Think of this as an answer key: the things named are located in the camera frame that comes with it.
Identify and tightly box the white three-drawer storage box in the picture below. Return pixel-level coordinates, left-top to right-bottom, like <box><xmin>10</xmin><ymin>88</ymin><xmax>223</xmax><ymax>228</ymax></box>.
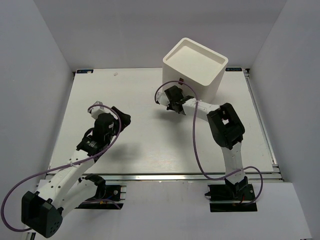
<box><xmin>162</xmin><ymin>37</ymin><xmax>229</xmax><ymax>103</ymax></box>

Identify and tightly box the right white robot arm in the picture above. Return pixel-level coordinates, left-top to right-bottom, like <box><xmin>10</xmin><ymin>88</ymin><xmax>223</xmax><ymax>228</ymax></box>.
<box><xmin>156</xmin><ymin>85</ymin><xmax>248</xmax><ymax>194</ymax></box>

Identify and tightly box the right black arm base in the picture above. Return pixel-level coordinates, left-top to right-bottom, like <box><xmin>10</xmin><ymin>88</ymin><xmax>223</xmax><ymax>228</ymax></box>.
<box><xmin>204</xmin><ymin>184</ymin><xmax>258</xmax><ymax>213</ymax></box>

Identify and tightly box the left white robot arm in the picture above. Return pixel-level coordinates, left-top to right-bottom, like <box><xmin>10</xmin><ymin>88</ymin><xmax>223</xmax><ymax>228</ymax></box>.
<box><xmin>21</xmin><ymin>103</ymin><xmax>131</xmax><ymax>238</ymax></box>

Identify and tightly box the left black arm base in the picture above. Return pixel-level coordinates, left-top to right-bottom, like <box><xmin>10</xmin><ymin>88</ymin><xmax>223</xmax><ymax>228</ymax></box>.
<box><xmin>77</xmin><ymin>174</ymin><xmax>127</xmax><ymax>210</ymax></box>

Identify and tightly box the blue label sticker right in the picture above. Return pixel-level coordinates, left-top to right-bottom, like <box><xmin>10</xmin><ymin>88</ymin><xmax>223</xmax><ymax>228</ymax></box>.
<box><xmin>225</xmin><ymin>67</ymin><xmax>243</xmax><ymax>72</ymax></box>

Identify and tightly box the blue label sticker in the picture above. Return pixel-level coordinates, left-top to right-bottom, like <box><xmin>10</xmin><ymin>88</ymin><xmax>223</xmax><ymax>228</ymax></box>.
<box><xmin>225</xmin><ymin>67</ymin><xmax>243</xmax><ymax>72</ymax></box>
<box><xmin>76</xmin><ymin>69</ymin><xmax>94</xmax><ymax>74</ymax></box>

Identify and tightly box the blue label sticker left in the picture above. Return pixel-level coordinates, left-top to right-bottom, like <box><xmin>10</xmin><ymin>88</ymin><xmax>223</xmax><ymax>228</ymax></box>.
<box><xmin>76</xmin><ymin>69</ymin><xmax>94</xmax><ymax>74</ymax></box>

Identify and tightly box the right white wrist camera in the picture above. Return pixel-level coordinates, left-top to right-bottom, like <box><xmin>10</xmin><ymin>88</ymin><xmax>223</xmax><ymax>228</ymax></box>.
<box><xmin>155</xmin><ymin>92</ymin><xmax>170</xmax><ymax>107</ymax></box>

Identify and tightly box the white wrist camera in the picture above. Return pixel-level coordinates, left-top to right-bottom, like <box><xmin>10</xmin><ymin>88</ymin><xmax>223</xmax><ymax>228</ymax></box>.
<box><xmin>155</xmin><ymin>92</ymin><xmax>170</xmax><ymax>107</ymax></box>
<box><xmin>87</xmin><ymin>101</ymin><xmax>106</xmax><ymax>120</ymax></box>

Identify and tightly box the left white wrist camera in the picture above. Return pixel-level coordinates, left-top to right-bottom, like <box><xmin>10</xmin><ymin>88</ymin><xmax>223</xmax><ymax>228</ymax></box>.
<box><xmin>87</xmin><ymin>101</ymin><xmax>106</xmax><ymax>120</ymax></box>

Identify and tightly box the aluminium rail front edge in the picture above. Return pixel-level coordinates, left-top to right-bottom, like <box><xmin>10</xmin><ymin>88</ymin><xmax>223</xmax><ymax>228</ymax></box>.
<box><xmin>72</xmin><ymin>172</ymin><xmax>283</xmax><ymax>183</ymax></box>

